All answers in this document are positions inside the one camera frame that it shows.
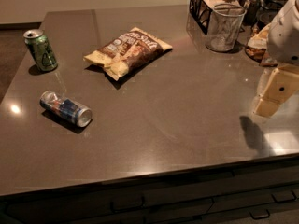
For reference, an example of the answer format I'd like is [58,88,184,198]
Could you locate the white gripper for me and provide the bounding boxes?
[253,0,299,118]

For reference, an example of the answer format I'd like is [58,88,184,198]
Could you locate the blue silver redbull can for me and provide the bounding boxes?
[39,91,93,128]

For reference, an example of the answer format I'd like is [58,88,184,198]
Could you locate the green soda can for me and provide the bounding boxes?
[23,29,58,72]

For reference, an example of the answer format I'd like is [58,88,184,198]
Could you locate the glass snack jar black lid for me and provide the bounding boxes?
[245,1,282,62]

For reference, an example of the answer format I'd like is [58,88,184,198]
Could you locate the brown chip bag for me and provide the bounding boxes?
[84,27,173,81]

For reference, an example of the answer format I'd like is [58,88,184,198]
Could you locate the wire mesh cup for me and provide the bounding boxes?
[206,3,247,52]

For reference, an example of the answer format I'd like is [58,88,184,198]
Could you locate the black drawer handle right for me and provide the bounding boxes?
[272,190,297,204]

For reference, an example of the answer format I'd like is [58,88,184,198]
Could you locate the black drawer handle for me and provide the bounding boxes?
[272,190,297,204]
[249,209,270,220]
[110,196,146,213]

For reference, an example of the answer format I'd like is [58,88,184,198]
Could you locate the black wire napkin holder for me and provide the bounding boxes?
[189,0,249,34]

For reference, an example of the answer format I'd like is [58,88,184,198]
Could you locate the black drawer handle middle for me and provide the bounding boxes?
[249,209,270,220]

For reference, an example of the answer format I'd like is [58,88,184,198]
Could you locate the black drawer handle left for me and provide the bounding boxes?
[110,196,146,213]

